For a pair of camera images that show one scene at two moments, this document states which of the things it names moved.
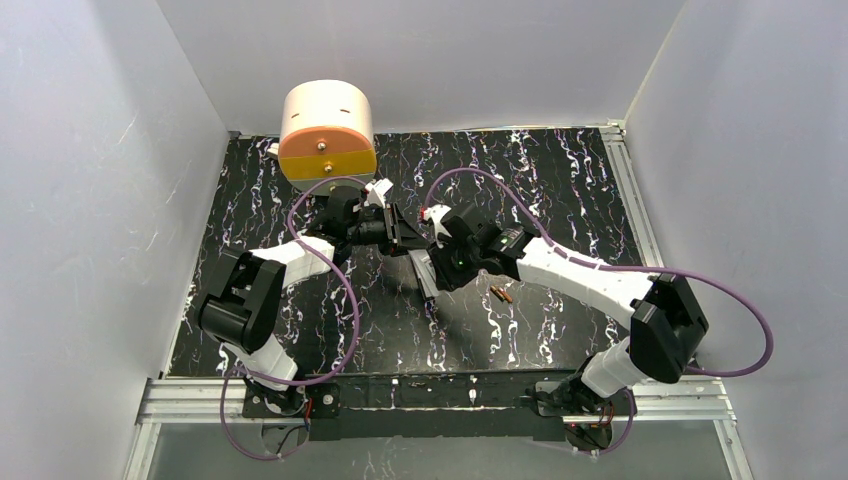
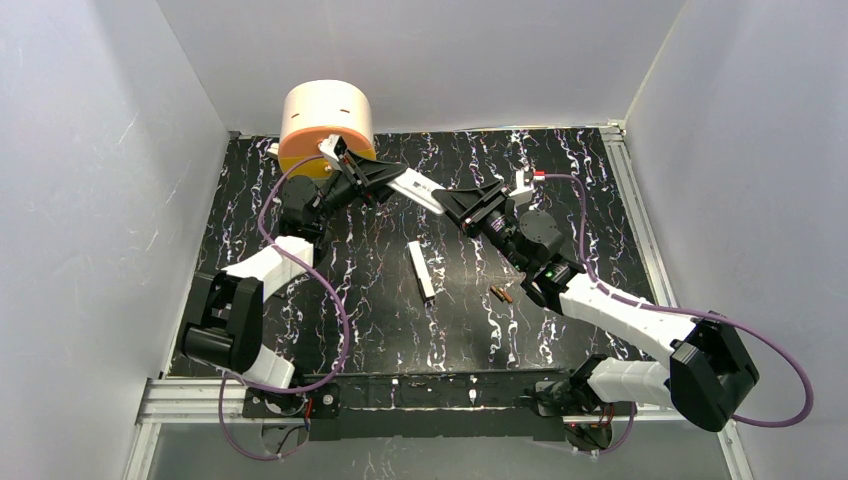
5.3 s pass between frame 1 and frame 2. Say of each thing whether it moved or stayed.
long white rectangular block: stayed
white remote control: moved
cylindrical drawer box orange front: stayed
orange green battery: stayed
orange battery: stayed
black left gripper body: moved
